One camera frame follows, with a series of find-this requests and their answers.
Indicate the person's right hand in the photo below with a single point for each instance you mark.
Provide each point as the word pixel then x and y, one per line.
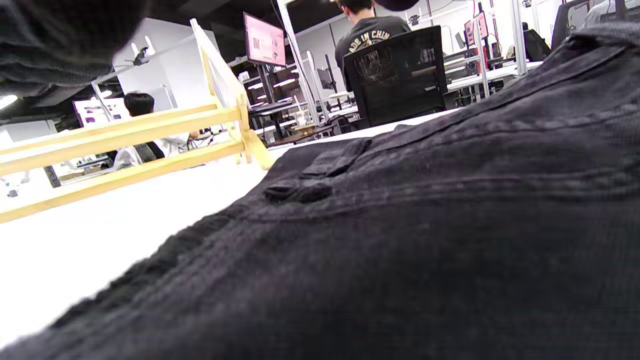
pixel 55 40

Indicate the monitor with pink screen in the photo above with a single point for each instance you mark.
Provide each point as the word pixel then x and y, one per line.
pixel 264 42

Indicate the black monitor stand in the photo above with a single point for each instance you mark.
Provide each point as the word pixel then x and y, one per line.
pixel 270 90

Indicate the black mesh office chair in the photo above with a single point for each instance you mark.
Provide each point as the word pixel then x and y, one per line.
pixel 395 80

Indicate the dark grey denim jeans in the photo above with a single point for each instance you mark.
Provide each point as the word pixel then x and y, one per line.
pixel 400 225

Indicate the small monitor with red screen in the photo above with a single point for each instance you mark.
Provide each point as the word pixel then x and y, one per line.
pixel 476 29

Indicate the white background desk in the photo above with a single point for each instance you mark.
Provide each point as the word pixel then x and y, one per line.
pixel 492 75

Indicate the black high-back office chair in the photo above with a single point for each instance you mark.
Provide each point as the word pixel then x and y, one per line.
pixel 567 22

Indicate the black camera on rig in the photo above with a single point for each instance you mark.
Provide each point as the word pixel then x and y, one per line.
pixel 141 56

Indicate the light wooden rack frame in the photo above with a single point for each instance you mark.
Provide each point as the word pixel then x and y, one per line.
pixel 150 122

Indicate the silver aluminium frame post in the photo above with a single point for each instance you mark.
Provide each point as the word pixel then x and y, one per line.
pixel 519 35
pixel 300 65

